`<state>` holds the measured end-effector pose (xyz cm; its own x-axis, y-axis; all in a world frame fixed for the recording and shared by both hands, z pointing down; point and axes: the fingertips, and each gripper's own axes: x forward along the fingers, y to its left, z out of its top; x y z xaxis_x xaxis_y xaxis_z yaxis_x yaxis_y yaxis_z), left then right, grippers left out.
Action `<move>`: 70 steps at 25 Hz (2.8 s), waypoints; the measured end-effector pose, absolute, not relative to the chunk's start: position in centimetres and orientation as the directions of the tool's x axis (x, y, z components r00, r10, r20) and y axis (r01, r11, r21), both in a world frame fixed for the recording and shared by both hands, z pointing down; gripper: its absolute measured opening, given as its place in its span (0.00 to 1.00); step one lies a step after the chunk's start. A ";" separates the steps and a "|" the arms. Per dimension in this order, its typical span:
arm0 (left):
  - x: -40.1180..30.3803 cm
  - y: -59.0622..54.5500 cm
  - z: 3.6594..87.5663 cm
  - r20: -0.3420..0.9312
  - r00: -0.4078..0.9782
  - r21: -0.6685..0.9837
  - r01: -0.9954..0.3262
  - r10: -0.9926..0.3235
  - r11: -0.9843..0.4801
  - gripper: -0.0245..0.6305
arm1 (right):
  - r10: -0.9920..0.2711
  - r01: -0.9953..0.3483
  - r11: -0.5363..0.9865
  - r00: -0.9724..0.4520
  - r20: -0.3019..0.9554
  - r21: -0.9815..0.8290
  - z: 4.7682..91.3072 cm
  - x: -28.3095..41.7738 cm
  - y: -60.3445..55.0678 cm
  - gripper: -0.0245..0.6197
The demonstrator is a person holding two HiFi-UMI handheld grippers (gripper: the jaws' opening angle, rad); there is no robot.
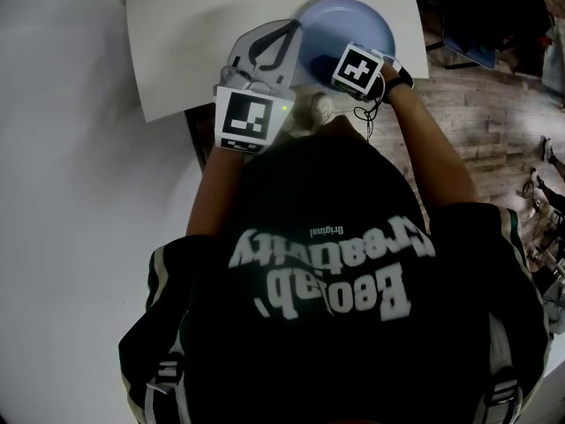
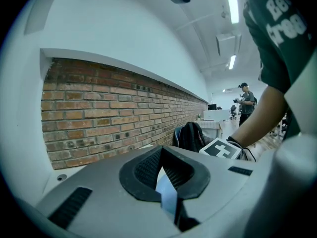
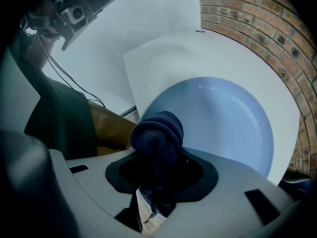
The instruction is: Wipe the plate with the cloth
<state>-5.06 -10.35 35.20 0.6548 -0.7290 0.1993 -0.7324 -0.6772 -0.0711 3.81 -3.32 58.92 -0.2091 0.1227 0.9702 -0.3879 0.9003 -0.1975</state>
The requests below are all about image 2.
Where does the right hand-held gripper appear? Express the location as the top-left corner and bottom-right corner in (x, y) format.
(199, 137), (243, 160)

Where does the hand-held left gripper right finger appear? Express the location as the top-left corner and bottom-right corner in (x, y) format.
(161, 146), (264, 233)

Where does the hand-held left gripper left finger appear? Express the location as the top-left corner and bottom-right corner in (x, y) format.
(37, 145), (183, 234)

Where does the big blue plate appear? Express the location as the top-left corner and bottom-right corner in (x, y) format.
(155, 174), (181, 227)

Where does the person's right forearm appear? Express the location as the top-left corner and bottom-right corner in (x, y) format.
(232, 84), (289, 148)

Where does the table with white tablecloth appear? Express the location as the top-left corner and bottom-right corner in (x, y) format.
(194, 119), (223, 138)

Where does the black wristband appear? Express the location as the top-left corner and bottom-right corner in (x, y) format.
(226, 136), (245, 150)

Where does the black backpack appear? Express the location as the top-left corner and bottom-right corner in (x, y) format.
(178, 121), (208, 153)

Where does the white counter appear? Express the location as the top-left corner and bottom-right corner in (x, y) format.
(203, 109), (231, 121)

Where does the blue chair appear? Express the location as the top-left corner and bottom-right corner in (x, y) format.
(173, 126), (184, 147)

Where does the ceiling air conditioner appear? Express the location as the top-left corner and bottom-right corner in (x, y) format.
(215, 32), (242, 57)

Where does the person in dark green shirt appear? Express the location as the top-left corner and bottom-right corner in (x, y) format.
(242, 0), (317, 138)

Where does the black gripper cord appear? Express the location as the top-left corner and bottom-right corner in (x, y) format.
(241, 146), (257, 162)

